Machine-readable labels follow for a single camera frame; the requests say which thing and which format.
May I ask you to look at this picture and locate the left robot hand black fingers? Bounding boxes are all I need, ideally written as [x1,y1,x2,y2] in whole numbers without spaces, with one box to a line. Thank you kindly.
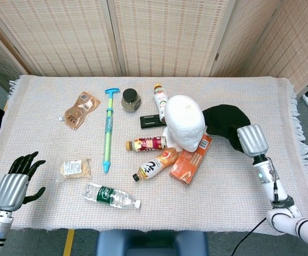
[0,151,47,213]

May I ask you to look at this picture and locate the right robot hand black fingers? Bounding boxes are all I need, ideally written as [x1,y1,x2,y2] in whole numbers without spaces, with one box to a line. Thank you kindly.
[230,124,269,158]

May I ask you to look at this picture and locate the black baseball cap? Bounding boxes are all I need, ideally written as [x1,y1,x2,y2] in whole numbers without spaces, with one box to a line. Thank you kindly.
[202,104,252,153]

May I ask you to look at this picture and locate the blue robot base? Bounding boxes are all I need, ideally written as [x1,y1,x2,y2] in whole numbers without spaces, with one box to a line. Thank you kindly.
[94,229,209,256]

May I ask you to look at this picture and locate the white foam mannequin head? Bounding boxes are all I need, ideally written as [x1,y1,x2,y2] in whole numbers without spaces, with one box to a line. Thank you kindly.
[162,94,207,153]

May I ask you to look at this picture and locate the woven fringed tablecloth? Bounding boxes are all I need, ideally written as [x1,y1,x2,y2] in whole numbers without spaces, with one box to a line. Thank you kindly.
[0,74,308,237]

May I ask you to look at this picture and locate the clear snack packet white label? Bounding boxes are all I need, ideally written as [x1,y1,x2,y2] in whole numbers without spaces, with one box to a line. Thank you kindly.
[56,158,93,183]

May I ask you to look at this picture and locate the orange cardboard box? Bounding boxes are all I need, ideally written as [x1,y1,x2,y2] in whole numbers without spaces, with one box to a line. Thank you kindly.
[169,134,213,187]

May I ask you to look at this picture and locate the clear water bottle green label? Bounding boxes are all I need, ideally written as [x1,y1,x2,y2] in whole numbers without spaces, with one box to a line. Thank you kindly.
[83,182,142,210]

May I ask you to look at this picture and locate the orange juice bottle black cap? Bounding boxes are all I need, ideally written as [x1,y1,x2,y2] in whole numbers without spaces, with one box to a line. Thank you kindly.
[132,147,180,182]

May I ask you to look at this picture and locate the white drink bottle orange cap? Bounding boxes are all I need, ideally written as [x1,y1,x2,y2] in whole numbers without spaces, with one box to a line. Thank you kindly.
[153,83,169,124]

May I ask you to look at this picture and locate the red label drink bottle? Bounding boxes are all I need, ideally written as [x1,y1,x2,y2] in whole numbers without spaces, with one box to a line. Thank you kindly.
[125,136,168,153]

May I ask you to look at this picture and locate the black flat slotted plate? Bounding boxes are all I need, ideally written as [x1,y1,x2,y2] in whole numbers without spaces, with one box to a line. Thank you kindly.
[139,114,168,130]

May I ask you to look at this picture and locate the brown sauce spout pouch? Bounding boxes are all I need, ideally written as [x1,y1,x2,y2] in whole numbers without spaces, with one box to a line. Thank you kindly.
[58,91,101,131]

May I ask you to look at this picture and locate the blue green toy water pump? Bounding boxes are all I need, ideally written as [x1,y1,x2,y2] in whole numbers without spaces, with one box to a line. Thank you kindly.
[102,89,120,174]

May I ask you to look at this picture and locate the glass jar with black lid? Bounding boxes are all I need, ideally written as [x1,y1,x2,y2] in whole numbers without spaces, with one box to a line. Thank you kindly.
[120,89,142,113]

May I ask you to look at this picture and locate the woven folding screen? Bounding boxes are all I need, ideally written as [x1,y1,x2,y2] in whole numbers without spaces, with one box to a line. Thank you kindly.
[0,0,308,94]

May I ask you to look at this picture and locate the black cable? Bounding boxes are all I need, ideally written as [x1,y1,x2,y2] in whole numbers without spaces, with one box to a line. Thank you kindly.
[233,217,267,256]

